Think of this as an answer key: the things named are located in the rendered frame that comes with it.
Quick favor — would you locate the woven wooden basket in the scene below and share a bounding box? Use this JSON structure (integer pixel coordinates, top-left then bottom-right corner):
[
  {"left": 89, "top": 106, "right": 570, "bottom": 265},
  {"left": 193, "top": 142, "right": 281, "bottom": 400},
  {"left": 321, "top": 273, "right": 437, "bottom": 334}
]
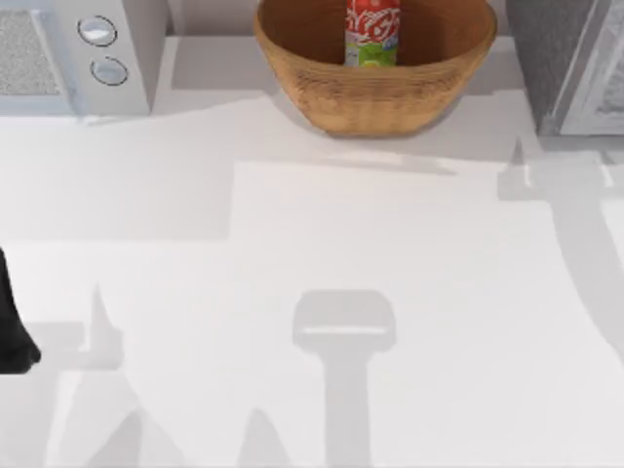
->
[{"left": 253, "top": 0, "right": 499, "bottom": 137}]

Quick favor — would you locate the red and green can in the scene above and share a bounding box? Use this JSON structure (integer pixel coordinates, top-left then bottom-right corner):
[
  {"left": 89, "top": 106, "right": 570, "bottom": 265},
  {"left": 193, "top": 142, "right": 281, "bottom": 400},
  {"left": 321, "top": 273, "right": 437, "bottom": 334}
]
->
[{"left": 343, "top": 0, "right": 402, "bottom": 68}]

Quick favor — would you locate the round microwave knob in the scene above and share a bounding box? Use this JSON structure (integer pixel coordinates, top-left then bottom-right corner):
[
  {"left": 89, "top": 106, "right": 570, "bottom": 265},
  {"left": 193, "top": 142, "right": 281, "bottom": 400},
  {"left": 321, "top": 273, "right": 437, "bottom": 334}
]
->
[
  {"left": 89, "top": 55, "right": 131, "bottom": 87},
  {"left": 76, "top": 15, "right": 119, "bottom": 48}
]

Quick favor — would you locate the pale microwave oven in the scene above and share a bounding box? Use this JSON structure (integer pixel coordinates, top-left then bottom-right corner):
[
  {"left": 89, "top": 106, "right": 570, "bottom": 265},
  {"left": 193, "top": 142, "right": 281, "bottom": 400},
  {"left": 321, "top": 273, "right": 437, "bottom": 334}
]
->
[{"left": 0, "top": 0, "right": 168, "bottom": 118}]

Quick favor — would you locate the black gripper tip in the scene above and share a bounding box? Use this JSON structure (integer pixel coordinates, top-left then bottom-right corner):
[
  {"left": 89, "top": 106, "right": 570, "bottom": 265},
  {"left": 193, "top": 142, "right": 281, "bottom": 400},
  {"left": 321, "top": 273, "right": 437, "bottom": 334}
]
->
[{"left": 0, "top": 247, "right": 42, "bottom": 375}]

